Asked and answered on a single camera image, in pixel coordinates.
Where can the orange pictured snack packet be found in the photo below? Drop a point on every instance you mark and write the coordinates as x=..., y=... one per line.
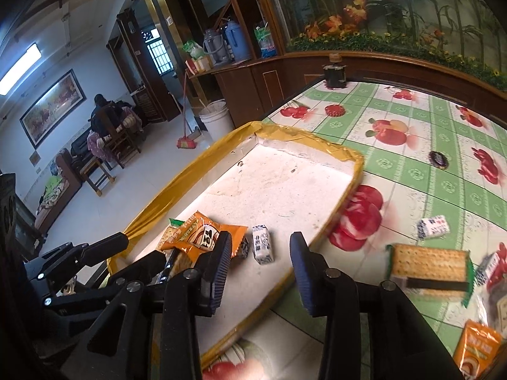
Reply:
x=475, y=344

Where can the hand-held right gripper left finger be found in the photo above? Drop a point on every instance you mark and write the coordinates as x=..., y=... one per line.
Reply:
x=220, y=277

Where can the ceiling tube light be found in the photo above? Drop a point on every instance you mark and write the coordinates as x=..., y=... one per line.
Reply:
x=19, y=67

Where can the green edged cracker packet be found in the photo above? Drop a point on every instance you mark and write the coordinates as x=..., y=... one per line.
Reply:
x=168, y=238

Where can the wooden sideboard cabinet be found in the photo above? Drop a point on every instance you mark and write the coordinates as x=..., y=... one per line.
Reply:
x=245, y=87

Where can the round black tin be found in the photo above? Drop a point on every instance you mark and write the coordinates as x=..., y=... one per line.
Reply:
x=438, y=159

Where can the small white blue candy packet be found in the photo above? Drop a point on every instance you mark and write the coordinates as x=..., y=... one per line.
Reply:
x=433, y=226
x=263, y=244
x=487, y=267

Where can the fruit print tablecloth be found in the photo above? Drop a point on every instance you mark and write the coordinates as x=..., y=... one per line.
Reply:
x=416, y=190

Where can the wooden sofa with cushions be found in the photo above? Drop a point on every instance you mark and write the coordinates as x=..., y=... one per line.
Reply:
x=59, y=184

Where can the white plastic bucket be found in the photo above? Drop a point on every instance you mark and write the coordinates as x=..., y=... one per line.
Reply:
x=216, y=120

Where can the clear plastic snack bag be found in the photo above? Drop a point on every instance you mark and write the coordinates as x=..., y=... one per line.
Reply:
x=497, y=304

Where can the orange cardboard box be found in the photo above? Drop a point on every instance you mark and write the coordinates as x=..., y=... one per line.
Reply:
x=427, y=263

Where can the tall wooden cabinet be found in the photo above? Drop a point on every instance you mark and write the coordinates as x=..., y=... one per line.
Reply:
x=132, y=67

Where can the blue thermos flask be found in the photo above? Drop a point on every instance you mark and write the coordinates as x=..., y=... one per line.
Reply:
x=237, y=41

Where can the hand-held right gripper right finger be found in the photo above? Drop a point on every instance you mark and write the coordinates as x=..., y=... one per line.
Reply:
x=304, y=281

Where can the yellow taped white foam tray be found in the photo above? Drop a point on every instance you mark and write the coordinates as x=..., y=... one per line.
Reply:
x=257, y=182

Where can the blue white plastic bag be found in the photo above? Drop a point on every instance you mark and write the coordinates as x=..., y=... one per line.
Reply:
x=264, y=41

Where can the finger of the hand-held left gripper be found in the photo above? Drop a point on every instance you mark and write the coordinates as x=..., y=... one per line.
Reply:
x=99, y=250
x=134, y=270

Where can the green white bag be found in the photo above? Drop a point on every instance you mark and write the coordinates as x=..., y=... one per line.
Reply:
x=193, y=49

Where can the red broom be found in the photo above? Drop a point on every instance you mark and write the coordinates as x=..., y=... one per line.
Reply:
x=186, y=143

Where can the dark glass jar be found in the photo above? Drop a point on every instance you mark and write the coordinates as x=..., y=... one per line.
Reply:
x=334, y=74

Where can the grey thermos flask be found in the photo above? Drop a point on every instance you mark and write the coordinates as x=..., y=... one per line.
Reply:
x=213, y=47

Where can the red yellow carton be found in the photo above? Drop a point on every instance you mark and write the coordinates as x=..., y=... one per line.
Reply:
x=199, y=65

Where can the framed wall painting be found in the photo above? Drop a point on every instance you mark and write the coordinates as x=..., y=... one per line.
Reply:
x=51, y=107

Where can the wooden chair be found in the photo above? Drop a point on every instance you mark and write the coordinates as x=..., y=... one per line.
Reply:
x=119, y=142
x=97, y=174

